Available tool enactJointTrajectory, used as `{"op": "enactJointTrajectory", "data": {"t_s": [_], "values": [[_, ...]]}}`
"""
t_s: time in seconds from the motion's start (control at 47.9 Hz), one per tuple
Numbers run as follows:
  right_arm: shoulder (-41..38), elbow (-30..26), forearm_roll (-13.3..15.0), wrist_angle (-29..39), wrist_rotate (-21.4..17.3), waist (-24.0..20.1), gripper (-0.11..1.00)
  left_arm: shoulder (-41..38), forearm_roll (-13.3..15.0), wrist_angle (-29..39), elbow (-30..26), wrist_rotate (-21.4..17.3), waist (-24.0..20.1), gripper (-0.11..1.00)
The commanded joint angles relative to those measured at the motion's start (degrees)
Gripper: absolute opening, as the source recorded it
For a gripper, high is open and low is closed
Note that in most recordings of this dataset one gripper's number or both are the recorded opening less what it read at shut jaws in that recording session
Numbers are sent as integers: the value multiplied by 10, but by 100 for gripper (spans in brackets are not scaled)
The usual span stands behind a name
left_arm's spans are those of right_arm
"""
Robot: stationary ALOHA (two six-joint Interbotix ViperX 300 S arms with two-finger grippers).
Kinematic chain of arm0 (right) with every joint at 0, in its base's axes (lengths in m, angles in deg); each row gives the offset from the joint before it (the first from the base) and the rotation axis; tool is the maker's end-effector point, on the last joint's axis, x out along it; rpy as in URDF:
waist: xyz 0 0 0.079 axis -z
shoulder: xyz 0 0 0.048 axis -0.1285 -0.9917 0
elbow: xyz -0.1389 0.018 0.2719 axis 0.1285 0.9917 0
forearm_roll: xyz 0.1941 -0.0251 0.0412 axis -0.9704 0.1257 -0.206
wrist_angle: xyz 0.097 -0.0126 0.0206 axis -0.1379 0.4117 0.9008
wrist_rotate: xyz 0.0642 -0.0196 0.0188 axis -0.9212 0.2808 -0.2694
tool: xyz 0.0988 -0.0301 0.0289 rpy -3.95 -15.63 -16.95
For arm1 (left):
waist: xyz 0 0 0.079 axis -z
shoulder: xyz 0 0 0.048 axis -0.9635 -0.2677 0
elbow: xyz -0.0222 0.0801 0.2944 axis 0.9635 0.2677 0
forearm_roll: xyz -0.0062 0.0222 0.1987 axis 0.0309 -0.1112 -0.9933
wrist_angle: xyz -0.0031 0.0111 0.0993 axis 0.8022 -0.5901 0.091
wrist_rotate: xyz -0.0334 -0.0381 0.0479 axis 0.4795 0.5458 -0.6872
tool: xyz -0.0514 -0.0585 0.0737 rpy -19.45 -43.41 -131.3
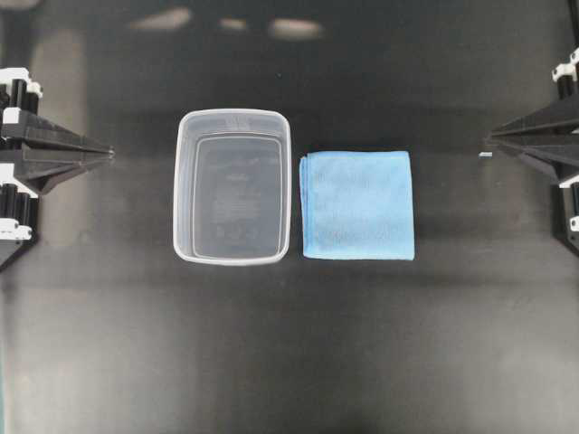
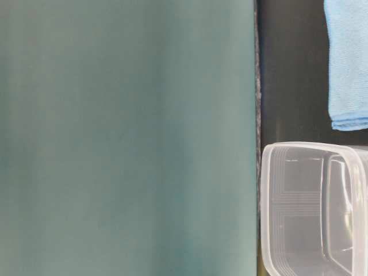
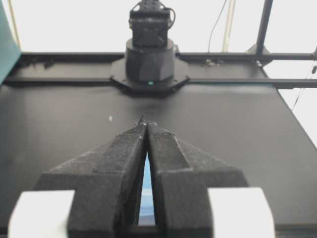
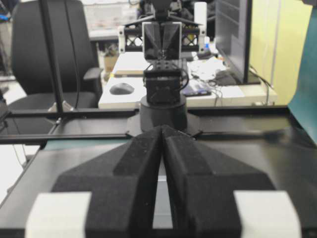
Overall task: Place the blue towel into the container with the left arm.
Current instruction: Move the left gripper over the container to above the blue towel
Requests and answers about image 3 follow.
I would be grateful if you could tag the teal panel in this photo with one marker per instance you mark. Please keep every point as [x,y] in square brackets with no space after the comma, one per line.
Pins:
[9,50]

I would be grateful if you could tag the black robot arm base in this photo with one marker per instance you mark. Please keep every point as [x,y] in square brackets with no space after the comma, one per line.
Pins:
[150,64]

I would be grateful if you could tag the blue towel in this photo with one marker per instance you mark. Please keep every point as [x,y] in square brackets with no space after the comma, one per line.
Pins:
[147,215]

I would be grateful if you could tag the black metal frame rail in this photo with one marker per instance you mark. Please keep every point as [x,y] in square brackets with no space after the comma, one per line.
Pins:
[108,69]

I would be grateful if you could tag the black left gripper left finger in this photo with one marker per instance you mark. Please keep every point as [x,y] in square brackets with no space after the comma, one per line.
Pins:
[107,182]

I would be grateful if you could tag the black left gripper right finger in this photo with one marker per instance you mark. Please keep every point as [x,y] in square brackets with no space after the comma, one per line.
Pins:
[181,174]

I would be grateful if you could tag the black vertical frame post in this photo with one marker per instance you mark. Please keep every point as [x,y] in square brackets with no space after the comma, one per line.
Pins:
[263,26]

